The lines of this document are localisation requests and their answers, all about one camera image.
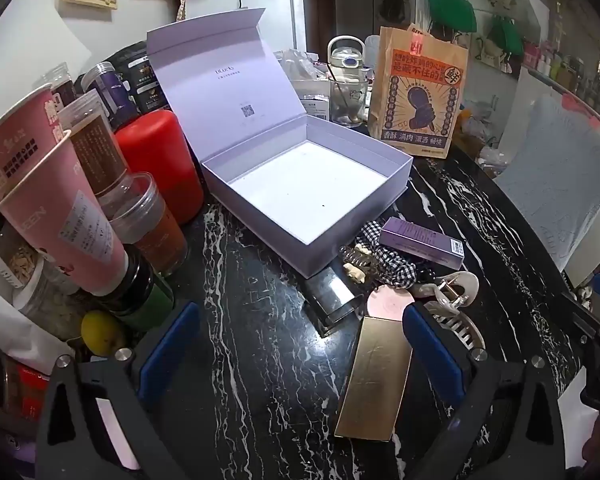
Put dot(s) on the white box with barcode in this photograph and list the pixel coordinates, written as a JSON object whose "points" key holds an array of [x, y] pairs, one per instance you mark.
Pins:
{"points": [[316, 107]]}

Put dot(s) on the white squeeze tube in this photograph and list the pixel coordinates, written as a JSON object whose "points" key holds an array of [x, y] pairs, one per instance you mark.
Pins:
{"points": [[20, 327]]}

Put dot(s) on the clear jar with orange contents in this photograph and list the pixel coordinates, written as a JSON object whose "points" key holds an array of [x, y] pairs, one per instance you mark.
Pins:
{"points": [[152, 230]]}

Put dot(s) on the purple cosmetic box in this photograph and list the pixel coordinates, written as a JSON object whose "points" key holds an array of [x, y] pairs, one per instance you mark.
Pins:
{"points": [[420, 240]]}

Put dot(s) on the yellow green citrus fruit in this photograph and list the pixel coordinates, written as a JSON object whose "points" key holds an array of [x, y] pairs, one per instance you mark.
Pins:
{"points": [[102, 332]]}

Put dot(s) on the clear jar with brown label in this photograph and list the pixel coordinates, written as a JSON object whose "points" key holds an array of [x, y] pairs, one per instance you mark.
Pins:
{"points": [[97, 145]]}

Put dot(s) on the smoky translucent case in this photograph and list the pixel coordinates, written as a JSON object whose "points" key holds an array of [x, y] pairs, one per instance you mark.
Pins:
{"points": [[332, 302]]}

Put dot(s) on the dark wooden door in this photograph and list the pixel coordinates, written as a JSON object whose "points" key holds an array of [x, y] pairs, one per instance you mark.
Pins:
{"points": [[319, 10]]}

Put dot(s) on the pink paper cup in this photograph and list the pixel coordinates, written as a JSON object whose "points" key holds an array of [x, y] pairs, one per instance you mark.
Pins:
{"points": [[15, 135], [75, 230]]}

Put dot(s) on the black white gingham scrunchie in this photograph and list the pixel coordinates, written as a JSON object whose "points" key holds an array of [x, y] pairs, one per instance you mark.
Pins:
{"points": [[375, 240]]}

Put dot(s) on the small clear plastic jar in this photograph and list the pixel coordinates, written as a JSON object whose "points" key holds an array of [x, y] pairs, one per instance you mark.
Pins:
{"points": [[60, 82]]}

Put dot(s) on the green hanging bag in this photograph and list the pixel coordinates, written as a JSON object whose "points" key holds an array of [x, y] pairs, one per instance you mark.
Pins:
{"points": [[511, 35], [450, 10]]}

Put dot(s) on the purple jar with clear lid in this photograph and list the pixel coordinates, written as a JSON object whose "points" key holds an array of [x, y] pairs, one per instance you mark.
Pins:
{"points": [[107, 95]]}

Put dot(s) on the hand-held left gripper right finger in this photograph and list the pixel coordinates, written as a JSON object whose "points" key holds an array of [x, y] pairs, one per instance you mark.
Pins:
{"points": [[432, 355]]}

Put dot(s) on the row of small bottles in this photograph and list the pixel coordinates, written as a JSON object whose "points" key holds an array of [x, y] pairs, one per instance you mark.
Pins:
{"points": [[570, 72]]}

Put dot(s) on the lavender gift box with lid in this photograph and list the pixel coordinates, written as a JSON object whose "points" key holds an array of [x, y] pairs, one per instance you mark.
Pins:
{"points": [[300, 195]]}

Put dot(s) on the printed brown paper bag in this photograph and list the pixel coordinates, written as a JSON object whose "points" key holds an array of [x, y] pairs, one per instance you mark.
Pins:
{"points": [[415, 90]]}

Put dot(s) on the gold box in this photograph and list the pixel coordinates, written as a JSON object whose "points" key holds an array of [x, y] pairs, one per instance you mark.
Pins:
{"points": [[377, 380]]}

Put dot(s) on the red plastic canister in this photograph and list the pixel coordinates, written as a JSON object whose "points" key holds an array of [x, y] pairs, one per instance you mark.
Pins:
{"points": [[162, 160]]}

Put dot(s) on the white refrigerator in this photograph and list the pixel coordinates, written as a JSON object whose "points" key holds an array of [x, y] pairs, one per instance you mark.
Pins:
{"points": [[260, 10]]}

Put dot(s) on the metal spoon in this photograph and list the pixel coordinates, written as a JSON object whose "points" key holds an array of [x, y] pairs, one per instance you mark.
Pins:
{"points": [[341, 95]]}

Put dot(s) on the clear drinking glass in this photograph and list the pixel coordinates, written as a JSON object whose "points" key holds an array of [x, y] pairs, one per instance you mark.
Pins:
{"points": [[349, 102]]}

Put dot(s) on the black foil pouch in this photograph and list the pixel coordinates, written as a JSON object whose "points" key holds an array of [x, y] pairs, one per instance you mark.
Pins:
{"points": [[140, 77]]}

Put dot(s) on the white claw hair clip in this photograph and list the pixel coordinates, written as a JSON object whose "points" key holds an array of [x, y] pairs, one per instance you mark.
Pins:
{"points": [[457, 322]]}

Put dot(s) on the pink round compact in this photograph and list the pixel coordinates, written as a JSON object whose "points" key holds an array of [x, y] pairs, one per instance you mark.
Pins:
{"points": [[387, 302]]}

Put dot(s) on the clear jar of oats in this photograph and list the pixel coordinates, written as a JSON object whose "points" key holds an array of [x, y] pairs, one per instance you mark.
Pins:
{"points": [[15, 265]]}

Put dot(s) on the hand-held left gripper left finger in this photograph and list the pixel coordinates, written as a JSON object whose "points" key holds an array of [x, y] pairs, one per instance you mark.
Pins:
{"points": [[172, 335]]}

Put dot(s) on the clear plastic bag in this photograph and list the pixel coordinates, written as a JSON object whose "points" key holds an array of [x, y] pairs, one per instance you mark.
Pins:
{"points": [[300, 72]]}

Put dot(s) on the small cream hair clip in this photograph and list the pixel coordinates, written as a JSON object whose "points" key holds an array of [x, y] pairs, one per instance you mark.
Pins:
{"points": [[355, 265]]}

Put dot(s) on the green jar with black lid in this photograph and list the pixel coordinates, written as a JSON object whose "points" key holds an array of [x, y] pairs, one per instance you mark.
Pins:
{"points": [[140, 290]]}

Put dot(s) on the pale patterned cloth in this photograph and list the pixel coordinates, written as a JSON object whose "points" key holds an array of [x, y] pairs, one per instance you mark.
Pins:
{"points": [[555, 185]]}

